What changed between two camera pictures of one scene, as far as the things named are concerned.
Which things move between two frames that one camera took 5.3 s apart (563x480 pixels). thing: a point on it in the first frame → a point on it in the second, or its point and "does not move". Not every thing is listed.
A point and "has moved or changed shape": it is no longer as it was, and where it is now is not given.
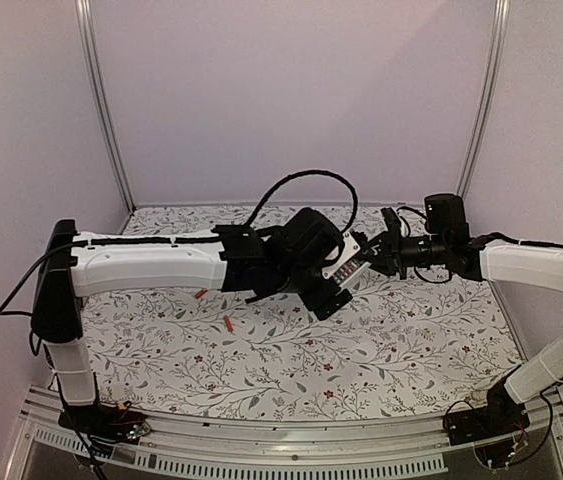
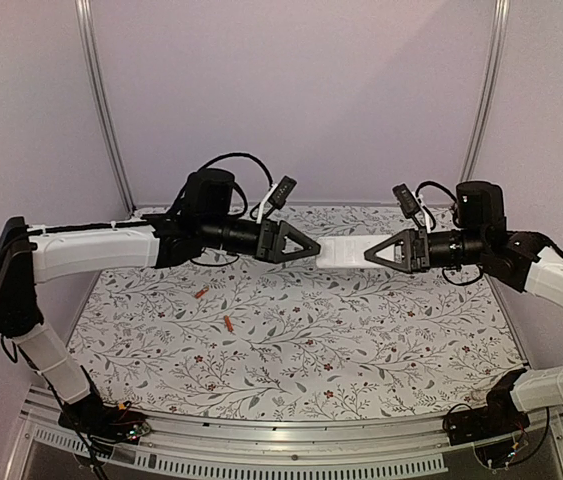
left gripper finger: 342,297 → 290,245
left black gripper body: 301,282 → 263,252
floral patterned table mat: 395,344 does not move
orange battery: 228,323 does not move
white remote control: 351,272 has moved or changed shape
